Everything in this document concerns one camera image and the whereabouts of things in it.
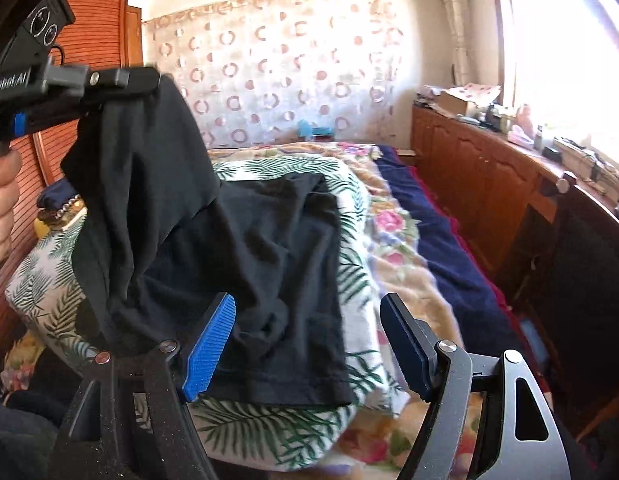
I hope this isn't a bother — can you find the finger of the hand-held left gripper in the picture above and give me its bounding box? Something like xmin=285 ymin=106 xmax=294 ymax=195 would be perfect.
xmin=26 ymin=92 xmax=155 ymax=133
xmin=86 ymin=66 xmax=164 ymax=102

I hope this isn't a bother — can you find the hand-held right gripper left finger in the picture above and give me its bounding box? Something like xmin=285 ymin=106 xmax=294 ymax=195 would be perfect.
xmin=52 ymin=292 xmax=237 ymax=480

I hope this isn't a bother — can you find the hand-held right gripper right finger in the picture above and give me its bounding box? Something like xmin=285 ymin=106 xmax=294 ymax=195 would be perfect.
xmin=379 ymin=292 xmax=573 ymax=480

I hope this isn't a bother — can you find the black printed t-shirt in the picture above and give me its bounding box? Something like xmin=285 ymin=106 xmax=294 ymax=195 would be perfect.
xmin=59 ymin=76 xmax=355 ymax=408

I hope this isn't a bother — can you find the person's left hand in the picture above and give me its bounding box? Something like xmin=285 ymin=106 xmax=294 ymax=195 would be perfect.
xmin=0 ymin=149 xmax=23 ymax=267

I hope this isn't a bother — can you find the wooden slatted wardrobe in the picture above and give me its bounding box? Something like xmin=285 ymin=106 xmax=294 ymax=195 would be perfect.
xmin=0 ymin=0 xmax=145 ymax=346

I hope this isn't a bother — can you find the navy folded cloth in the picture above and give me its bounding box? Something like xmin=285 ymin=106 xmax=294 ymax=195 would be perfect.
xmin=36 ymin=182 xmax=80 ymax=211

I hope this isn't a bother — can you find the floral blanket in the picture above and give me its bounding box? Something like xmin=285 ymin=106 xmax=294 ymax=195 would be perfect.
xmin=0 ymin=141 xmax=495 ymax=480

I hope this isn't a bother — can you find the navy blue blanket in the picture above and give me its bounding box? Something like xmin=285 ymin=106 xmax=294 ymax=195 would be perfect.
xmin=374 ymin=144 xmax=527 ymax=361

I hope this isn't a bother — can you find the leaf print bed sheet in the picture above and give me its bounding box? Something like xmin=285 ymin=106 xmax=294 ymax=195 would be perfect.
xmin=4 ymin=155 xmax=413 ymax=473

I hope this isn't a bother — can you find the sheer circle pattern curtain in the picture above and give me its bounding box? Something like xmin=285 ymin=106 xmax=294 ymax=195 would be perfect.
xmin=142 ymin=0 xmax=417 ymax=150

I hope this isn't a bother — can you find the black chair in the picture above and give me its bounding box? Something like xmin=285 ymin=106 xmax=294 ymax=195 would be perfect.
xmin=504 ymin=172 xmax=619 ymax=441

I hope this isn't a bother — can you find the wooden cabinet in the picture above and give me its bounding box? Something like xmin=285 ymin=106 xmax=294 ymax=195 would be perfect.
xmin=410 ymin=102 xmax=619 ymax=291

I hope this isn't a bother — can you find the blue plastic object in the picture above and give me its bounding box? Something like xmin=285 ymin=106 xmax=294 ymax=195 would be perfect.
xmin=296 ymin=120 xmax=336 ymax=142

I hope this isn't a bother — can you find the cardboard box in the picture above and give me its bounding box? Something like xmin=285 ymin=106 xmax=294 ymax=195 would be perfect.
xmin=432 ymin=82 xmax=503 ymax=118

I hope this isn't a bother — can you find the pink bottle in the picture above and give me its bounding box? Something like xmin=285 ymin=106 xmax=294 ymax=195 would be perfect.
xmin=514 ymin=104 xmax=536 ymax=145

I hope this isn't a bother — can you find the window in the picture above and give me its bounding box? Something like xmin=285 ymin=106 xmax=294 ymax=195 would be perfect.
xmin=492 ymin=0 xmax=619 ymax=161

